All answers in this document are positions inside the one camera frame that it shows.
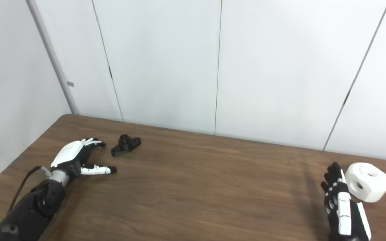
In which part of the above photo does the round white plastic piece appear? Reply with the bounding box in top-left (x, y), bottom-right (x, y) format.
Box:
top-left (344, 163), bottom-right (386, 203)

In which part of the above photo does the grey wall corner post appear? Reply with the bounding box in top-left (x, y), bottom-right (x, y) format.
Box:
top-left (26, 0), bottom-right (80, 115)

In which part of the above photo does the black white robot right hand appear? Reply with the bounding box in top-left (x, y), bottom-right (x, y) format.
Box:
top-left (320, 162), bottom-right (372, 241)

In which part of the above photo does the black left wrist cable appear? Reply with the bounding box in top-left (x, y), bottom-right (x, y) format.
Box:
top-left (8, 165), bottom-right (53, 212)

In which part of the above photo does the black white robot left hand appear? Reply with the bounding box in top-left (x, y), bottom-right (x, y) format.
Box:
top-left (50, 138), bottom-right (117, 178)

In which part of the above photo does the black flanged holder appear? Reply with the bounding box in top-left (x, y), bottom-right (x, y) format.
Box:
top-left (111, 134), bottom-right (142, 157)

